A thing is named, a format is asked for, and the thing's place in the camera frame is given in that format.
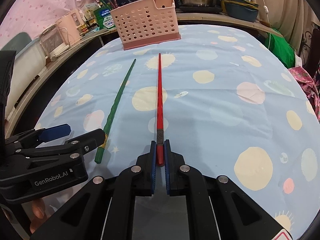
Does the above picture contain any red chopstick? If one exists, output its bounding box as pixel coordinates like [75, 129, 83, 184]
[156, 53, 164, 167]

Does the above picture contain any green chopstick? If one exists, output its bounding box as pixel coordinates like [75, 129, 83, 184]
[94, 59, 136, 164]

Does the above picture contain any left hand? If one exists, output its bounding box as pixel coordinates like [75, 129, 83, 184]
[30, 199, 47, 233]

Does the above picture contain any blue planet-print tablecloth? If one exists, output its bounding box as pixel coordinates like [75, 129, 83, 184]
[36, 25, 319, 239]

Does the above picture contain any pink electric kettle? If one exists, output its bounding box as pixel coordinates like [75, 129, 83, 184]
[56, 9, 85, 43]

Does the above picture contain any green tin can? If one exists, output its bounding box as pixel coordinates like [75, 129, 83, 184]
[94, 8, 115, 30]

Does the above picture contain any pink perforated utensil basket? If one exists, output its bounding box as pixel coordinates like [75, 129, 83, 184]
[111, 0, 181, 50]

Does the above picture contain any pink dotted curtain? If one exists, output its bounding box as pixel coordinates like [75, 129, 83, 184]
[1, 0, 94, 47]

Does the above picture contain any green bag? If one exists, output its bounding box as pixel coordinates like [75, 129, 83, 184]
[264, 33, 296, 69]

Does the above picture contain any pink floral cloth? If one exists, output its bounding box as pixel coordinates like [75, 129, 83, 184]
[289, 66, 319, 121]

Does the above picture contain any dark blue bowl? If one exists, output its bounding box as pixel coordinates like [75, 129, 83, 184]
[224, 1, 259, 22]

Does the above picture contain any yellow bowl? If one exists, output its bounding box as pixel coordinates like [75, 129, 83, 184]
[225, 0, 259, 8]

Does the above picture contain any beige hanging curtain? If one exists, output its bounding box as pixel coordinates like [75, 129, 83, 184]
[252, 0, 319, 51]

